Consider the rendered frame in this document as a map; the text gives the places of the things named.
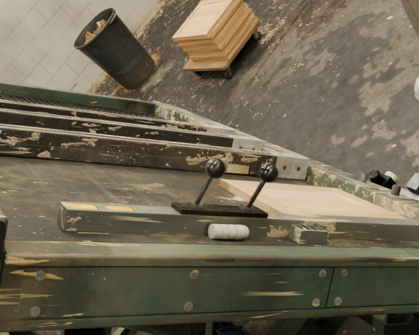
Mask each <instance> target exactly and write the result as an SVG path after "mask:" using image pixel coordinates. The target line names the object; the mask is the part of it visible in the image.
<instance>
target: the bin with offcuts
mask: <svg viewBox="0 0 419 335"><path fill-rule="evenodd" d="M74 48H75V49H77V50H79V51H81V52H82V53H83V54H84V55H86V56H87V57H88V58H89V59H90V60H91V61H93V62H94V63H95V64H97V65H98V66H99V67H100V68H101V69H102V70H103V71H105V72H106V73H107V74H109V75H110V76H111V77H112V78H113V79H114V80H115V81H117V82H118V83H119V84H121V85H122V86H123V87H124V88H125V89H127V90H129V89H130V90H132V89H134V88H136V87H138V86H140V85H141V84H142V83H143V82H144V81H145V80H146V79H147V78H148V77H149V76H150V75H151V73H152V71H153V70H154V67H155V61H154V59H153V58H152V57H151V56H150V55H149V54H148V52H147V51H146V50H145V48H144V47H143V46H142V45H141V44H140V43H139V41H138V40H137V39H136V37H135V36H134V35H133V34H132V33H131V31H130V30H129V29H128V27H127V26H126V25H125V24H124V23H123V21H122V20H121V19H120V17H119V16H118V15H117V14H116V13H115V10H114V8H108V9H105V10H103V11H102V12H100V13H99V14H98V15H97V16H96V17H95V18H93V19H92V20H91V21H90V22H89V23H88V24H87V25H86V27H85V28H84V29H83V30H82V31H81V32H80V34H79V36H78V37H77V38H76V41H75V42H74Z"/></svg>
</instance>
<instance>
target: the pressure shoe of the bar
mask: <svg viewBox="0 0 419 335"><path fill-rule="evenodd" d="M226 173H240V174H248V173H249V165H242V164H227V168H226Z"/></svg>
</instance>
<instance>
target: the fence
mask: <svg viewBox="0 0 419 335"><path fill-rule="evenodd" d="M67 203H71V204H85V205H94V206H95V207H96V208H97V209H77V208H70V207H69V205H68V204H67ZM105 205H111V206H125V207H130V208H131V209H133V211H121V210H109V209H108V208H106V207H105ZM266 213H268V218H256V217H227V216H212V215H183V214H180V213H178V212H177V211H176V210H175V209H173V208H172V207H158V206H144V205H119V204H105V203H79V202H66V201H61V202H60V205H59V214H58V219H57V223H58V224H59V225H60V226H61V228H62V229H63V230H64V231H82V232H106V233H152V234H177V235H208V227H209V226H210V225H211V224H228V225H245V226H246V227H247V228H248V229H249V236H248V237H289V232H290V229H291V225H318V226H319V227H321V228H322V229H324V230H326V231H328V236H327V238H328V239H364V240H388V241H419V220H418V219H393V218H379V217H353V216H340V215H314V214H301V213H276V212H266Z"/></svg>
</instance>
